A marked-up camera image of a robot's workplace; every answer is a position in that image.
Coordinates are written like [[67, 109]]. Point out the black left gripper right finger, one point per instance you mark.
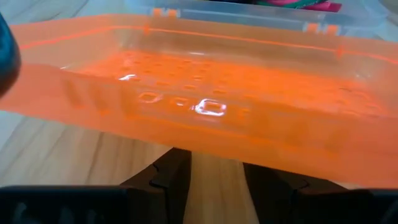
[[295, 205]]

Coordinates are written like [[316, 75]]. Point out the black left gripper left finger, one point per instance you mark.
[[161, 199]]

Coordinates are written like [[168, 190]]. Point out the pink highlighter pen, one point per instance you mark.
[[323, 6]]

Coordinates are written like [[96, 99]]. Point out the clear plastic supply box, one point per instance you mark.
[[248, 15]]

